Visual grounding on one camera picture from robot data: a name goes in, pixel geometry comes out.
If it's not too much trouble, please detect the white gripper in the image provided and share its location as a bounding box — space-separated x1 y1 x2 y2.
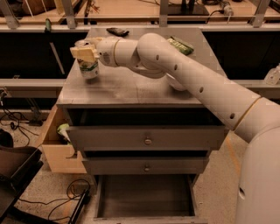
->
70 37 120 67

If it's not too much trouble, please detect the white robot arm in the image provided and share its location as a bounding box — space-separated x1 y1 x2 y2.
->
86 33 280 224

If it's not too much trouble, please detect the white ceramic bowl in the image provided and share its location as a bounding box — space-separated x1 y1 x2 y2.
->
166 74 186 91

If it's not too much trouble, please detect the black flat pouch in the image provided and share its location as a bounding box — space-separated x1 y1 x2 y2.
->
107 27 130 37

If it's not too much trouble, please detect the green white item in box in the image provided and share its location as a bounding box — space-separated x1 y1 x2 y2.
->
57 123 71 144

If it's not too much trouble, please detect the green chip bag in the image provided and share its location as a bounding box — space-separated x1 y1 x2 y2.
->
167 36 194 55

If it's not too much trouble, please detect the grey metal drawer cabinet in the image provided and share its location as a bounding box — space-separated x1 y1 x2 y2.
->
56 27 242 224

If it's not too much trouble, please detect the light wooden side box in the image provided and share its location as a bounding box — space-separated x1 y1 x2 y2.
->
36 105 86 174

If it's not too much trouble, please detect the black equipment stand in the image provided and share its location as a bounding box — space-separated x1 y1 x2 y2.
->
0 146 45 224

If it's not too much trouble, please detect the grey top drawer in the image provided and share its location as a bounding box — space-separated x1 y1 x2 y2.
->
66 126 227 151

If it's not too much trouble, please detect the grey middle drawer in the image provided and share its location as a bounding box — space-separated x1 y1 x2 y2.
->
82 157 209 175

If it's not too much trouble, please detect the grey open bottom drawer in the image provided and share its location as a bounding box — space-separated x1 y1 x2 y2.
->
94 174 208 224

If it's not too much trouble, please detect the green handled tool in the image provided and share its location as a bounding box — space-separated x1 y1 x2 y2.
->
45 18 66 75

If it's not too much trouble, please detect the black floor cable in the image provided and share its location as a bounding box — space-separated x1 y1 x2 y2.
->
17 178 92 222

